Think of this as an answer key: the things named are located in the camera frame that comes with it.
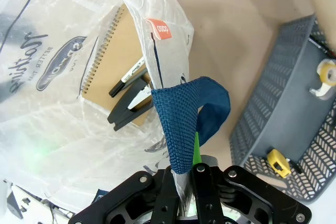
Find black marker pen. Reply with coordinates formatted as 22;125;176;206
109;56;148;98

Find grey plastic basket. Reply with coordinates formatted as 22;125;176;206
229;14;336;204

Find translucent shopping bag blue handles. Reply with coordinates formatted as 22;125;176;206
0;0;232;209

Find kraft spiral notebook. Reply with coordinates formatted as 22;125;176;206
77;3;155;127

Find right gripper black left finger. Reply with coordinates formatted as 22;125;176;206
67;167;181;224

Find yellow tape measure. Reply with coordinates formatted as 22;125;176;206
267;148;292;178

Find white tape dispenser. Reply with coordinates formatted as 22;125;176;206
309;58;336;101

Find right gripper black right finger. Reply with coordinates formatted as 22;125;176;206
190;132;313;224

